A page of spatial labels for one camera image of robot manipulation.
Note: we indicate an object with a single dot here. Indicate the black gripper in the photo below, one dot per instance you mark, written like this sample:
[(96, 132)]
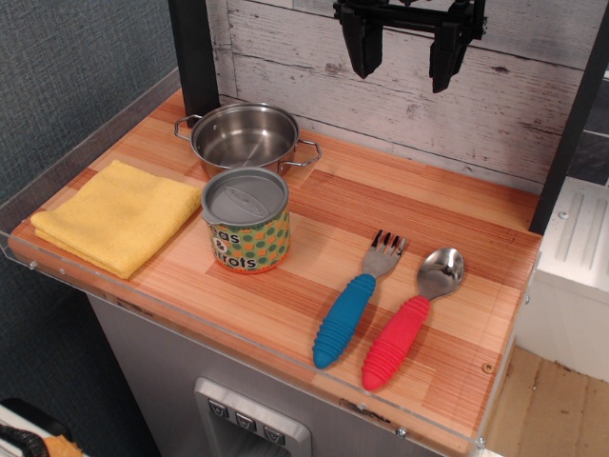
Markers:
[(363, 23)]

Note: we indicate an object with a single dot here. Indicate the peas and carrots tin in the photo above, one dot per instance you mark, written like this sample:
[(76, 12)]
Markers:
[(247, 214)]

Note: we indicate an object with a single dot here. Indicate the white cabinet at right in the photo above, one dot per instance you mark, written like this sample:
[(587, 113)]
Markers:
[(564, 315)]

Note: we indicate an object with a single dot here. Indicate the yellow folded cloth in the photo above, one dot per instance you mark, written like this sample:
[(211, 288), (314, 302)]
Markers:
[(119, 219)]

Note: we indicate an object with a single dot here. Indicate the grey toy fridge cabinet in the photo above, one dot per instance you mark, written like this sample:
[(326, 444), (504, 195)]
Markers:
[(162, 353)]

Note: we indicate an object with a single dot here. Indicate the silver dispenser button panel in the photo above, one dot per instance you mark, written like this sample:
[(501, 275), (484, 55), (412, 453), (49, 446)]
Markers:
[(238, 426)]

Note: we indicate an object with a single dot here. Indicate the clear acrylic edge guard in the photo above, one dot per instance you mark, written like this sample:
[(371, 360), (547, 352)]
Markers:
[(450, 170)]

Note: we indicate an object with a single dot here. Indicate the black and orange bag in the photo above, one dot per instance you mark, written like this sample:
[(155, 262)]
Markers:
[(28, 431)]

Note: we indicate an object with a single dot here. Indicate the steel pot with handles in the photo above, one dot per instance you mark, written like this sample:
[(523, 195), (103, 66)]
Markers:
[(247, 135)]

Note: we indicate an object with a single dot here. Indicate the black right frame post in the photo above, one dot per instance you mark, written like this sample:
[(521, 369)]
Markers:
[(582, 105)]

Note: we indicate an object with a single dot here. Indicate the black frame post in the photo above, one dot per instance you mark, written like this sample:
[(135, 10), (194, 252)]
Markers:
[(582, 105), (195, 58)]

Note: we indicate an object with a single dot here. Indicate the black left frame post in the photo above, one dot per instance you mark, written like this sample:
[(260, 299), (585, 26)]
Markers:
[(195, 58)]

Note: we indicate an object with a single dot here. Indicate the red handled spoon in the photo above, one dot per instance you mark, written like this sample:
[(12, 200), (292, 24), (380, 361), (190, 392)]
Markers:
[(440, 274)]

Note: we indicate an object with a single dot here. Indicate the blue handled fork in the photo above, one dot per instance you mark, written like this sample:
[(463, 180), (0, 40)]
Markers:
[(339, 325)]

